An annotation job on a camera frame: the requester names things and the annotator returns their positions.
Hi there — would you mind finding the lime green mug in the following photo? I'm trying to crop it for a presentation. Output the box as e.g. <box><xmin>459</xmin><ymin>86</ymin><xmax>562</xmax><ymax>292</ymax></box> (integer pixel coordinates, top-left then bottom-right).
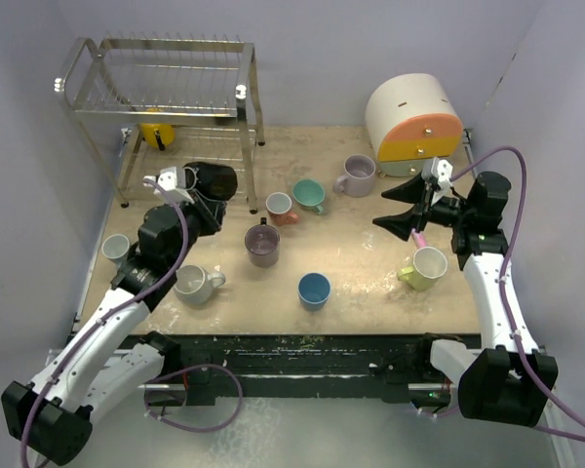
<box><xmin>397</xmin><ymin>247</ymin><xmax>448</xmax><ymax>292</ymax></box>

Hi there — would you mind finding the black mug white interior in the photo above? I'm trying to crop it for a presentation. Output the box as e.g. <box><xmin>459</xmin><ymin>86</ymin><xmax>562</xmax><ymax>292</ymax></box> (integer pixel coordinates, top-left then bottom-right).
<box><xmin>183</xmin><ymin>161</ymin><xmax>238</xmax><ymax>202</ymax></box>

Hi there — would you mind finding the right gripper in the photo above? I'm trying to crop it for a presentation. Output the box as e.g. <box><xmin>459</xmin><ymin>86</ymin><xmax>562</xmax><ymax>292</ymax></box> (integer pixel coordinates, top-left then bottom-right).
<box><xmin>373</xmin><ymin>170</ymin><xmax>474</xmax><ymax>241</ymax></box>

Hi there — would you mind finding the pink tube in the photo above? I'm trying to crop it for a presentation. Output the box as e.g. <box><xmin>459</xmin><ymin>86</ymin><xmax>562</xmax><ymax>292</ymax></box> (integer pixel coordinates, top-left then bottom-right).
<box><xmin>411</xmin><ymin>230</ymin><xmax>427</xmax><ymax>249</ymax></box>

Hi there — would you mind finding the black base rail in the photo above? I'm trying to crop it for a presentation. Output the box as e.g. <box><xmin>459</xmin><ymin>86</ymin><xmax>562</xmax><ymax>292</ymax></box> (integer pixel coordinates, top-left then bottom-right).
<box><xmin>140</xmin><ymin>332</ymin><xmax>484</xmax><ymax>409</ymax></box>

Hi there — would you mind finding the teal cup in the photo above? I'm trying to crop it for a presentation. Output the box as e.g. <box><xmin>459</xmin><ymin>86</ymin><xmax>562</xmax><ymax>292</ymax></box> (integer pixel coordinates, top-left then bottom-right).
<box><xmin>292</xmin><ymin>179</ymin><xmax>326</xmax><ymax>215</ymax></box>

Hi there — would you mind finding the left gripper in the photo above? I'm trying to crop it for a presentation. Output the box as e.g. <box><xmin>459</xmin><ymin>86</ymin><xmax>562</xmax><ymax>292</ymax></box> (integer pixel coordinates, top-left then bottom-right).
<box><xmin>167</xmin><ymin>188</ymin><xmax>225</xmax><ymax>270</ymax></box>

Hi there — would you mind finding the metal dish rack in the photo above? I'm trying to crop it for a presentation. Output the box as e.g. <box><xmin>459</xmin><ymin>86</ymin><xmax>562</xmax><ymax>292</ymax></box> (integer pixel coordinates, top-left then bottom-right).
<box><xmin>54</xmin><ymin>34</ymin><xmax>265</xmax><ymax>214</ymax></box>

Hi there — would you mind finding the round drawer box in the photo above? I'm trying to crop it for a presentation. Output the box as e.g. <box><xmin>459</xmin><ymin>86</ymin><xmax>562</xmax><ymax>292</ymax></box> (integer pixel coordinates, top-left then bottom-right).
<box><xmin>365</xmin><ymin>73</ymin><xmax>463</xmax><ymax>177</ymax></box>

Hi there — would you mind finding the small grey cup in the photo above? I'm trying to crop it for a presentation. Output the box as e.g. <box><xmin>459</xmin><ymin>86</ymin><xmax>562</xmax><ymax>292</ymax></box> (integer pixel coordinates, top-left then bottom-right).
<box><xmin>101</xmin><ymin>233</ymin><xmax>131</xmax><ymax>266</ymax></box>

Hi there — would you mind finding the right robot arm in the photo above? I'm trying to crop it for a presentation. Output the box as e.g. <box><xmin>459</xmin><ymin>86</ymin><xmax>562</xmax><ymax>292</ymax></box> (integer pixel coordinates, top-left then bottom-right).
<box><xmin>373</xmin><ymin>172</ymin><xmax>559</xmax><ymax>427</ymax></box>

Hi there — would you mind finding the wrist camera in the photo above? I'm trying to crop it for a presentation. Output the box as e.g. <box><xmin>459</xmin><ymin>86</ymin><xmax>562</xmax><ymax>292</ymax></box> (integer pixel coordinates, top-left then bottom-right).
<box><xmin>142</xmin><ymin>166</ymin><xmax>195</xmax><ymax>204</ymax></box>
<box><xmin>421</xmin><ymin>157</ymin><xmax>452</xmax><ymax>206</ymax></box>

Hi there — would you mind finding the purple mug black handle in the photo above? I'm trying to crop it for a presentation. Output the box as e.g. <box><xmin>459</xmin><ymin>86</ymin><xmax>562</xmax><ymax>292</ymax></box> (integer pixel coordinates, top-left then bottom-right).
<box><xmin>244</xmin><ymin>217</ymin><xmax>281</xmax><ymax>268</ymax></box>

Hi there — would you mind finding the grey speckled mug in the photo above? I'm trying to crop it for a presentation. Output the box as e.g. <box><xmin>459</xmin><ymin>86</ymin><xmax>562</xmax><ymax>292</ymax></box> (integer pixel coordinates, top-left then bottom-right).
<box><xmin>173</xmin><ymin>265</ymin><xmax>226</xmax><ymax>306</ymax></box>

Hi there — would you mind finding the blue cup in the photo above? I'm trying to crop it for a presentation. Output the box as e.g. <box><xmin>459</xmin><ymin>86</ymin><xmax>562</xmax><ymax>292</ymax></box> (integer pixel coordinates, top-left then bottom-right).
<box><xmin>297</xmin><ymin>272</ymin><xmax>332</xmax><ymax>311</ymax></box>

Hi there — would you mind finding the yellow mug black handle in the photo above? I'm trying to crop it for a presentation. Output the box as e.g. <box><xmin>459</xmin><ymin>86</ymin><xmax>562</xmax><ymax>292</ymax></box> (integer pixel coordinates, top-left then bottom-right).
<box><xmin>139</xmin><ymin>123</ymin><xmax>176</xmax><ymax>151</ymax></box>

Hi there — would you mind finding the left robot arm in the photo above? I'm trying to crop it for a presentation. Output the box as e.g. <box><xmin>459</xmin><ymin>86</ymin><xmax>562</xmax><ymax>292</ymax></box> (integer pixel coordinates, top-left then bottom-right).
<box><xmin>1</xmin><ymin>189</ymin><xmax>226</xmax><ymax>467</ymax></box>

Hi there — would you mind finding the lilac mug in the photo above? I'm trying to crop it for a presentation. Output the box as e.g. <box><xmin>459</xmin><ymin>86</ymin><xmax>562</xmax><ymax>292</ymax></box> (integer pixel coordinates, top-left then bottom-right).
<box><xmin>332</xmin><ymin>154</ymin><xmax>376</xmax><ymax>198</ymax></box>

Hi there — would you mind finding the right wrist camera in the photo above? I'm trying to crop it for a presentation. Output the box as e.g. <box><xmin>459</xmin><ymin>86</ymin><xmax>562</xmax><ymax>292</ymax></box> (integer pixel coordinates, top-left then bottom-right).
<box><xmin>421</xmin><ymin>157</ymin><xmax>452</xmax><ymax>206</ymax></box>

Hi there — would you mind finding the salmon pink mug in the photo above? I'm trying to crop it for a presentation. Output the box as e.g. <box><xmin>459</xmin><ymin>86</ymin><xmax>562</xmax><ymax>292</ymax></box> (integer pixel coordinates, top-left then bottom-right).
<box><xmin>265</xmin><ymin>192</ymin><xmax>299</xmax><ymax>226</ymax></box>

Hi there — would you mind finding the aluminium frame rail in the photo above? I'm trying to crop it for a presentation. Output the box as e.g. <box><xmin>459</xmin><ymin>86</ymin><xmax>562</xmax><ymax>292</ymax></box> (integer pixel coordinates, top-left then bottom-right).
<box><xmin>32</xmin><ymin>348</ymin><xmax>99</xmax><ymax>390</ymax></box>

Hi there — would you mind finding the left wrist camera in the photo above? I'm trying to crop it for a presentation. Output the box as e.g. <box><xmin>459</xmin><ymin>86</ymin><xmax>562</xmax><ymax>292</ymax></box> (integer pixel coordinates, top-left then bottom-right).
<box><xmin>142</xmin><ymin>166</ymin><xmax>195</xmax><ymax>204</ymax></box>

